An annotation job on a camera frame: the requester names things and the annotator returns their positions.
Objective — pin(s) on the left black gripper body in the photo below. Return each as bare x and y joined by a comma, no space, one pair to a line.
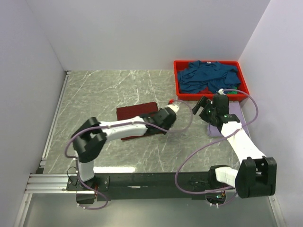
168,126

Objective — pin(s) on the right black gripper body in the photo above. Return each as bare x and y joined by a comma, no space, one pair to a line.
207,113

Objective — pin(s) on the dark red t-shirt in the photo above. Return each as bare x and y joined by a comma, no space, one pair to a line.
135,110

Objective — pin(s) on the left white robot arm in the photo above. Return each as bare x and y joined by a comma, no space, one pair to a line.
90,138

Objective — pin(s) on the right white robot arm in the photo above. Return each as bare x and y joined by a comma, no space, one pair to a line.
257,173

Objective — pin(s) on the folded lavender t-shirt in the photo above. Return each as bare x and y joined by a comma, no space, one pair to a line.
234,108

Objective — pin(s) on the green garment in bin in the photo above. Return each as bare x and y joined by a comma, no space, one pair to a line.
233,91

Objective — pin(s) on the red plastic bin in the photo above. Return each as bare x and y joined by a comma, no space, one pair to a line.
183,64

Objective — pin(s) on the blue t-shirt in bin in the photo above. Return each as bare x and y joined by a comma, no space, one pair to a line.
202,75

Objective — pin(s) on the black base beam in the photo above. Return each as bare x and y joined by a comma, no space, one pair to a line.
126,186

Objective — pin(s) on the aluminium frame rail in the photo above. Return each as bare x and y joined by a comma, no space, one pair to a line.
57,184

